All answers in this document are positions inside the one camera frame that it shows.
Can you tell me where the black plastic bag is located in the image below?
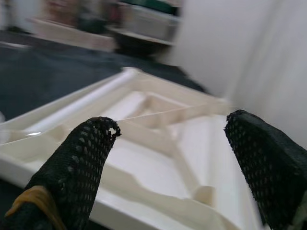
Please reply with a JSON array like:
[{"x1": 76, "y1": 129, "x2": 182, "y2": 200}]
[{"x1": 76, "y1": 9, "x2": 109, "y2": 35}]

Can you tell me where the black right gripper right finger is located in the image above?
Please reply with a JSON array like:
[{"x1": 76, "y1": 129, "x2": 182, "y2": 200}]
[{"x1": 223, "y1": 109, "x2": 307, "y2": 230}]

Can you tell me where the black tablecloth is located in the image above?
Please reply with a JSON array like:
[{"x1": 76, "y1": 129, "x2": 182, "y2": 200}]
[{"x1": 0, "y1": 31, "x2": 208, "y2": 230}]

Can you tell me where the clear tape strip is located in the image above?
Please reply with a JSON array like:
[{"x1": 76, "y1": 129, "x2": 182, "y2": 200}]
[{"x1": 0, "y1": 40, "x2": 30, "y2": 50}]

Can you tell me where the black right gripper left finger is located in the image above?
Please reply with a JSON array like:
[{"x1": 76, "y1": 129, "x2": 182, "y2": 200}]
[{"x1": 3, "y1": 116, "x2": 121, "y2": 230}]

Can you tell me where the yellow rubber band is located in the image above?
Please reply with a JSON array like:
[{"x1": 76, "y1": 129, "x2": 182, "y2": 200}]
[{"x1": 4, "y1": 185, "x2": 66, "y2": 230}]

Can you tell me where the clear plastic storage container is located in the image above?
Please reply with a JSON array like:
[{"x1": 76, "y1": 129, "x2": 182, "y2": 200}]
[{"x1": 112, "y1": 4, "x2": 181, "y2": 42}]

